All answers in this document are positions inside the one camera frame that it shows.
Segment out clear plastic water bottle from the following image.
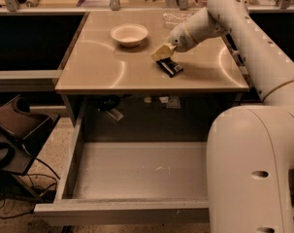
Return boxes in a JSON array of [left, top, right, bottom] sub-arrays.
[[162, 12, 189, 29]]

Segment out open grey metal drawer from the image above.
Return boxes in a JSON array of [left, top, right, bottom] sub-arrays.
[[35, 99, 215, 225]]

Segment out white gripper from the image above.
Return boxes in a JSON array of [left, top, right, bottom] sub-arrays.
[[151, 21, 198, 61]]

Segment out black rxbar chocolate wrapper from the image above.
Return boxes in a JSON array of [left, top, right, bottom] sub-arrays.
[[157, 58, 183, 78]]

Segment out white paper bowl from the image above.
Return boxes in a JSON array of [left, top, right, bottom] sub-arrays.
[[111, 23, 148, 48]]

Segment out black floor cables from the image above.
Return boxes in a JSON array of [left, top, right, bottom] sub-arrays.
[[0, 152, 61, 220]]

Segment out black stand with device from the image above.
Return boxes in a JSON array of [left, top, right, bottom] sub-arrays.
[[0, 96, 60, 201]]

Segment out grey counter cabinet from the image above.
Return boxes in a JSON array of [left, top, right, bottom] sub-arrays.
[[55, 10, 249, 125]]

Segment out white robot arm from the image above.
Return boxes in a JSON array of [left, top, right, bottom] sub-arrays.
[[152, 0, 294, 233]]

